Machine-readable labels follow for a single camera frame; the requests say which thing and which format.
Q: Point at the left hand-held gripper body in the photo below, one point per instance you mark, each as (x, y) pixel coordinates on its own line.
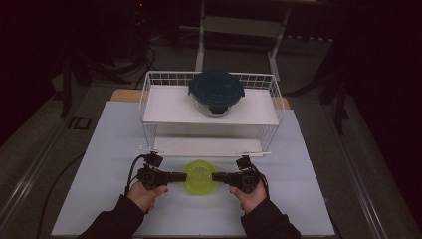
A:
(149, 177)

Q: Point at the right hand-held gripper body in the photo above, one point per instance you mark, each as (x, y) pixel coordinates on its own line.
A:
(245, 181)

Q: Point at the yellow-green round container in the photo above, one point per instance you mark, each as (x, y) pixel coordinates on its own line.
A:
(199, 179)

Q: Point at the round container with dark blue lid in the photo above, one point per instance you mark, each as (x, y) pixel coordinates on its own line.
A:
(215, 89)

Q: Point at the person's left hand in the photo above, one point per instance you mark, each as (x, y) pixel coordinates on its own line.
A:
(144, 197)

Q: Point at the person's right hand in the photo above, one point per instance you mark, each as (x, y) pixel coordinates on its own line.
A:
(250, 200)

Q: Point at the pale blue table mat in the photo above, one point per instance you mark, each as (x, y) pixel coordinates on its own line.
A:
(99, 186)

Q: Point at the black floor socket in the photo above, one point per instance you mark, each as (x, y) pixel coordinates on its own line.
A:
(79, 122)

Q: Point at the dark stand leg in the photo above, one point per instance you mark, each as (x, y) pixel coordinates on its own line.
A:
(66, 93)
(338, 106)

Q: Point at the white metal stand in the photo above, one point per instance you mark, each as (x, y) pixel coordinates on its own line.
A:
(200, 49)

